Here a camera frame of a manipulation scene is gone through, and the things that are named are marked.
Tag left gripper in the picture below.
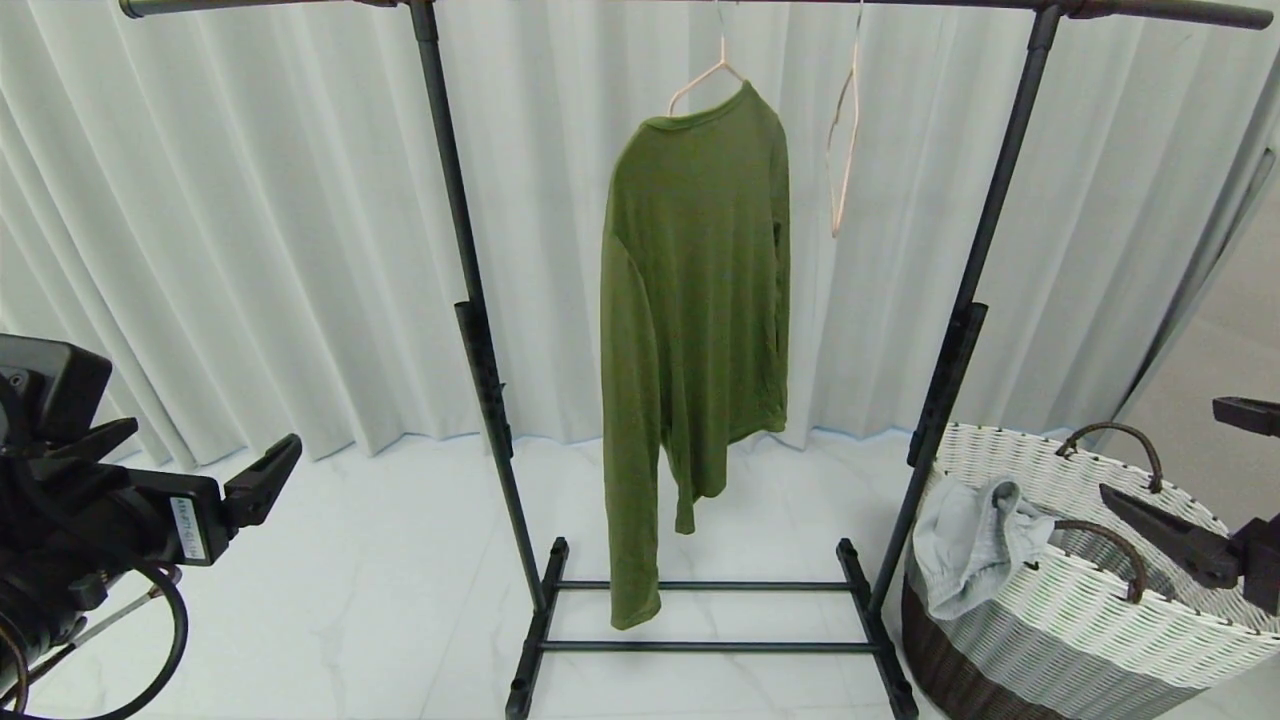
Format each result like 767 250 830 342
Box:
45 418 303 569

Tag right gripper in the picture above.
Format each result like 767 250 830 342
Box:
1100 396 1280 616

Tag pale grey shorts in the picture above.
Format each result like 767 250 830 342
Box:
912 477 1058 621

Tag pink clothes hanger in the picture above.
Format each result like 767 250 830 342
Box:
826 0 864 239
667 0 746 116

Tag green long-sleeved shirt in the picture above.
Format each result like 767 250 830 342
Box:
600 80 791 631

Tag white laundry basket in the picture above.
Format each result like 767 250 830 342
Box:
901 421 1280 720

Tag black clothes rack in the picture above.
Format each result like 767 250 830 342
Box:
118 0 1274 720

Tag white curtain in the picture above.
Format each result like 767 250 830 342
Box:
0 0 1280 471

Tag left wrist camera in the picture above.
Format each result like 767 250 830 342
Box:
0 335 113 451

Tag black cable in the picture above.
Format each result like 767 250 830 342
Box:
0 565 189 720

